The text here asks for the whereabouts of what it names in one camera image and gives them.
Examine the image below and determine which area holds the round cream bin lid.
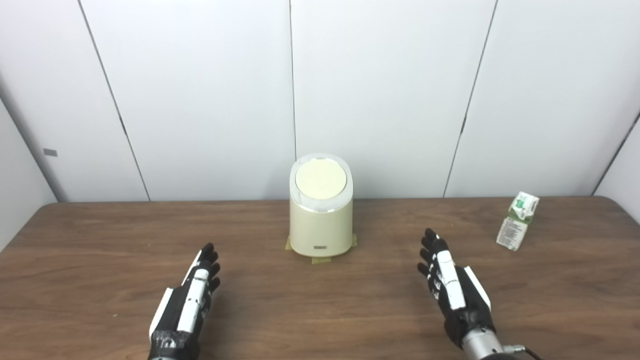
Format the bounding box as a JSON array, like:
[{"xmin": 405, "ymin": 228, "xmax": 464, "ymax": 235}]
[{"xmin": 295, "ymin": 157, "xmax": 348, "ymax": 201}]

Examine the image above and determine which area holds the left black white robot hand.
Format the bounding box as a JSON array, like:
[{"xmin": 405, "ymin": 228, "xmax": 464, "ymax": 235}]
[{"xmin": 148, "ymin": 242, "xmax": 222, "ymax": 360}]

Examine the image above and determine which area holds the cream-colored cylindrical bin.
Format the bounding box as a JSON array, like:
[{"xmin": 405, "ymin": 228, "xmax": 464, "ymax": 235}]
[{"xmin": 289, "ymin": 153, "xmax": 354, "ymax": 258}]

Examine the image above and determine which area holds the white green milk carton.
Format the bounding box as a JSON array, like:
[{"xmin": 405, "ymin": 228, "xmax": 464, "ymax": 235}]
[{"xmin": 496, "ymin": 191, "xmax": 540, "ymax": 252}]

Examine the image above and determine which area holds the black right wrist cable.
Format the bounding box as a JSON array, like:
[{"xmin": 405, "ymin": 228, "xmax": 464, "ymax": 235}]
[{"xmin": 502, "ymin": 344, "xmax": 544, "ymax": 360}]

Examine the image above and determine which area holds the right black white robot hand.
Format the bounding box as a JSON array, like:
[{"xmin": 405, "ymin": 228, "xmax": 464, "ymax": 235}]
[{"xmin": 417, "ymin": 228, "xmax": 496, "ymax": 349}]

